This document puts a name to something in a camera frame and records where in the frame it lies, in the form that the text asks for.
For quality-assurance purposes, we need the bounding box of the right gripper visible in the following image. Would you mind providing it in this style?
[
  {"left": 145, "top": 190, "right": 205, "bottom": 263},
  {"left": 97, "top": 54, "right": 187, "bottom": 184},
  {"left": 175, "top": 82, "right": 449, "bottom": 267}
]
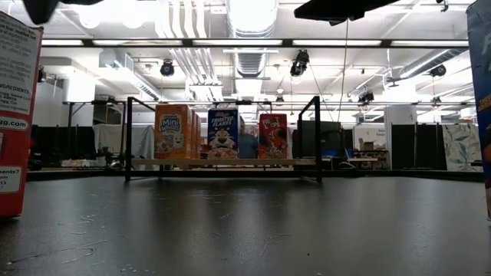
[{"left": 293, "top": 0, "right": 400, "bottom": 26}]

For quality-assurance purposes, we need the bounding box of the red Froot Loops cereal box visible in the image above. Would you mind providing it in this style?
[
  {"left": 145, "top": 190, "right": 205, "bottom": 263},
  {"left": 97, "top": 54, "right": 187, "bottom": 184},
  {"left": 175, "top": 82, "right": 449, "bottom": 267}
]
[
  {"left": 0, "top": 10, "right": 44, "bottom": 219},
  {"left": 259, "top": 113, "right": 289, "bottom": 160}
]

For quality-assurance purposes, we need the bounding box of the blue Frosted Flakes cereal box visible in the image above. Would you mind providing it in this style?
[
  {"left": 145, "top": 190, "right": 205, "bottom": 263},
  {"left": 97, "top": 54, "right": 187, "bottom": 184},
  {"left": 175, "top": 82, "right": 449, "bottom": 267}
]
[
  {"left": 206, "top": 108, "right": 240, "bottom": 160},
  {"left": 466, "top": 0, "right": 491, "bottom": 222}
]

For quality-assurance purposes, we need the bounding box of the white LED light strip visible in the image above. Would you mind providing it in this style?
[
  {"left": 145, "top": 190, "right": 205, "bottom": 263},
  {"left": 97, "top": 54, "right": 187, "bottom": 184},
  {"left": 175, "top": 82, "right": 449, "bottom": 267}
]
[
  {"left": 390, "top": 39, "right": 470, "bottom": 46},
  {"left": 91, "top": 39, "right": 183, "bottom": 46},
  {"left": 292, "top": 39, "right": 383, "bottom": 46},
  {"left": 41, "top": 39, "right": 84, "bottom": 46},
  {"left": 193, "top": 39, "right": 283, "bottom": 46}
]

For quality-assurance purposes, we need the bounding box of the black monitor screen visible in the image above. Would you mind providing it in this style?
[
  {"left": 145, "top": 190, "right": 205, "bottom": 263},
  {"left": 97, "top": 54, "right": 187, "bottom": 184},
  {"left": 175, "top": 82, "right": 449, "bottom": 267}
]
[{"left": 293, "top": 120, "right": 343, "bottom": 159}]

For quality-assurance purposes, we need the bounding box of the brown cardboard box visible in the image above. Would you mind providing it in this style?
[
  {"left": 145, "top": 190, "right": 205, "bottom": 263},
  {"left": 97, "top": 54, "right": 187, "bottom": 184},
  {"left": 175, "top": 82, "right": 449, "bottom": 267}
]
[{"left": 358, "top": 137, "right": 380, "bottom": 152}]

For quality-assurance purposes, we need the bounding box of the black partition panel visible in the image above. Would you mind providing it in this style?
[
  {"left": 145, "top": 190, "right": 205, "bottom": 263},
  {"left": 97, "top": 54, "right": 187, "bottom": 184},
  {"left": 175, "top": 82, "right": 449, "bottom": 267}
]
[
  {"left": 390, "top": 122, "right": 448, "bottom": 171},
  {"left": 29, "top": 124, "right": 96, "bottom": 162}
]

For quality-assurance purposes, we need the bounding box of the black overhead crossbar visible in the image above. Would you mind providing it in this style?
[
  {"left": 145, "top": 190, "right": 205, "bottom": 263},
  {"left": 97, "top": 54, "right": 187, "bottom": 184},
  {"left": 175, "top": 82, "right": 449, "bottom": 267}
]
[{"left": 40, "top": 38, "right": 471, "bottom": 49}]

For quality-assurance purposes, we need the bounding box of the black overhead camera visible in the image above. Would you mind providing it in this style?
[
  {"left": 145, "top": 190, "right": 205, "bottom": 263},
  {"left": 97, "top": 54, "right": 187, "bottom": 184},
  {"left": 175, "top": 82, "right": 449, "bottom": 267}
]
[{"left": 289, "top": 48, "right": 310, "bottom": 77}]

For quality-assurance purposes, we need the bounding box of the silver ventilation duct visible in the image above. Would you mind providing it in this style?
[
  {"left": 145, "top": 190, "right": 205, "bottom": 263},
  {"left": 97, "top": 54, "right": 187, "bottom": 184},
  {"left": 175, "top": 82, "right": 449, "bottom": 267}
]
[{"left": 226, "top": 0, "right": 279, "bottom": 80}]

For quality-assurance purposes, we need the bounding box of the grey diagonal ceiling duct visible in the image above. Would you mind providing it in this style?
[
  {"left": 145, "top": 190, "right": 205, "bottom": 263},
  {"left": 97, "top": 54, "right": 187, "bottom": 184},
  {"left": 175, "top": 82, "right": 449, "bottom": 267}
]
[{"left": 398, "top": 48, "right": 458, "bottom": 80}]

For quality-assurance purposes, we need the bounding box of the black frame wooden shelf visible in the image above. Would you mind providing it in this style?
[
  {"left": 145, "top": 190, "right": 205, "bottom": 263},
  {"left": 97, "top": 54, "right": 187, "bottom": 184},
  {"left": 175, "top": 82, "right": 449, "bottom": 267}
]
[{"left": 123, "top": 95, "right": 322, "bottom": 184}]

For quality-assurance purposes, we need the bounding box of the black metal table frame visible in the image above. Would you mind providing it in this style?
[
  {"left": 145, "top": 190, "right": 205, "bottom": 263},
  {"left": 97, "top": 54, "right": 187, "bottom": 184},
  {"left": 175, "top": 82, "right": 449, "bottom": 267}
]
[{"left": 25, "top": 168, "right": 485, "bottom": 182}]

